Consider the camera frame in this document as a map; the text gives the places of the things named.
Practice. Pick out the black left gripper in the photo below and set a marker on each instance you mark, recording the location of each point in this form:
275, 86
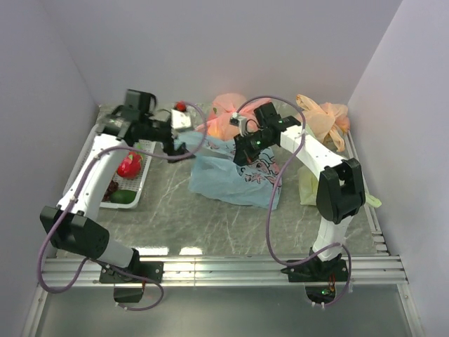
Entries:
169, 147

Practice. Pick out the blue printed plastic bag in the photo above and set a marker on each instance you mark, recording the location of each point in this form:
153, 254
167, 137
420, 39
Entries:
214, 175

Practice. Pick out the red fake dragon fruit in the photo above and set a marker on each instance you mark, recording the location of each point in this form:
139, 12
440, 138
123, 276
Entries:
131, 166

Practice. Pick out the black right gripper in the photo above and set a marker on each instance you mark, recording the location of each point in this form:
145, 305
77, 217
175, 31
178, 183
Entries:
242, 150

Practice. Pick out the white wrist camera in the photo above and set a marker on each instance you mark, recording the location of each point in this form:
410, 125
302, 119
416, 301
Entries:
240, 122
181, 121

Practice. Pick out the green fake avocado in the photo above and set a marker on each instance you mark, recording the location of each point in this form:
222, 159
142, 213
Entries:
122, 197

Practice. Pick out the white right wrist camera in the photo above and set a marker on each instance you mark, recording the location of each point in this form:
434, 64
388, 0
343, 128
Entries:
240, 122

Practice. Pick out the green yellow tied plastic bag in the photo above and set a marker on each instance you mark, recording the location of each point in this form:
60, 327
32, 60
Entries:
308, 186

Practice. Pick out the aluminium front rail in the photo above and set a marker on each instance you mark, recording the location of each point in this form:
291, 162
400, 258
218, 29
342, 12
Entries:
226, 271

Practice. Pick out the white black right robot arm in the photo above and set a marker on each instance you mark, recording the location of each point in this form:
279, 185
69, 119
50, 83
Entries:
340, 193

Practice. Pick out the white plastic perforated basket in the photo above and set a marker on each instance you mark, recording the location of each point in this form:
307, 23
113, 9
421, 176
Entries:
135, 184

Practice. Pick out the dark red fake grapes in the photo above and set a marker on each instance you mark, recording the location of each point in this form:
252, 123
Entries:
112, 188

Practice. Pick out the pink tied plastic bag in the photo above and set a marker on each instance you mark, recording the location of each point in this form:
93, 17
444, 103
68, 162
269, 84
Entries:
221, 111

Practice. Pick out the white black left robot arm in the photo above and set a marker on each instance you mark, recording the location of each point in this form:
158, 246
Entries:
70, 225

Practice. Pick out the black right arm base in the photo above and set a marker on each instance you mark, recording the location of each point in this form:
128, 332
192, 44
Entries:
331, 279

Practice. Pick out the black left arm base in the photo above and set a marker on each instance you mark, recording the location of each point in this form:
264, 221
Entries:
130, 283

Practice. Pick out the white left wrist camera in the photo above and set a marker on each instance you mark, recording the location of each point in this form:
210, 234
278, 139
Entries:
181, 121

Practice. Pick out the orange tied plastic bag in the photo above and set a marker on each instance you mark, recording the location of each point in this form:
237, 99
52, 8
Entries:
327, 121

